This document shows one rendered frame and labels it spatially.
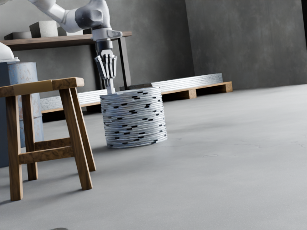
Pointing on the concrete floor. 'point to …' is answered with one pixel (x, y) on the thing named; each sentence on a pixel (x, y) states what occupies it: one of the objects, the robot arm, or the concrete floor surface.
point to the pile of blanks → (134, 120)
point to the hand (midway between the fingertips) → (109, 86)
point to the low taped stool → (84, 158)
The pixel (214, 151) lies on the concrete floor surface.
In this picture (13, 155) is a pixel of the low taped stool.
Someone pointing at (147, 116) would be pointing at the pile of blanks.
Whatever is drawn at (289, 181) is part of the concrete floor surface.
